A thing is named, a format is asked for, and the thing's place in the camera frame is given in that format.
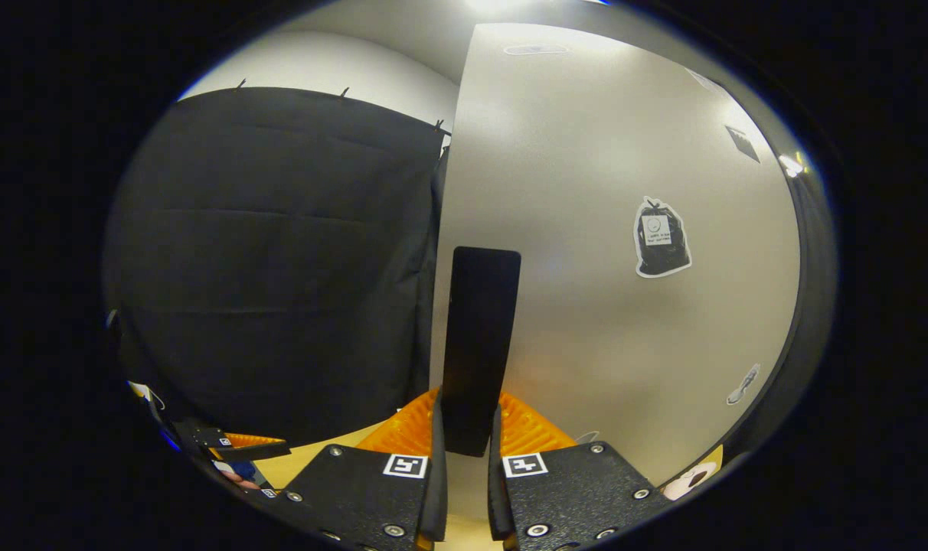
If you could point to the white and yellow device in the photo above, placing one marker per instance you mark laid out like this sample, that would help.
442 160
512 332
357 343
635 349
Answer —
146 392

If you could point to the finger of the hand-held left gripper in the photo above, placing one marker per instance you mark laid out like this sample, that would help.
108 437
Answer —
204 438
267 492

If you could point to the grey cabinet door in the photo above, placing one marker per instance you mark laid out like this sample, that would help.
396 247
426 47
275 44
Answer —
586 306

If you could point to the pink plush donut toy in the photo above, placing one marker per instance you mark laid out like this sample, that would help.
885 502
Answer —
686 482

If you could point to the pink and blue tissue pack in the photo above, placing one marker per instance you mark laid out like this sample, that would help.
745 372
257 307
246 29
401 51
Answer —
234 473

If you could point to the large ceiling light panel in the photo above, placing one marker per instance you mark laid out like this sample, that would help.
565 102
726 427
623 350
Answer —
510 3

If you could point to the black backdrop cloth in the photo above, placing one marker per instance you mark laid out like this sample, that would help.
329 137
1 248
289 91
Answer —
280 268

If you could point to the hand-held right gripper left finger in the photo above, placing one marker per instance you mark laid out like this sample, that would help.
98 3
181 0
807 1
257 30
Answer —
438 505

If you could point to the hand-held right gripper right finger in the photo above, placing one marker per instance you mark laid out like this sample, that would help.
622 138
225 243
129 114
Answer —
498 505

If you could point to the long ceiling light strip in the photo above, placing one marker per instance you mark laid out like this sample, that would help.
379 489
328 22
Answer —
791 165

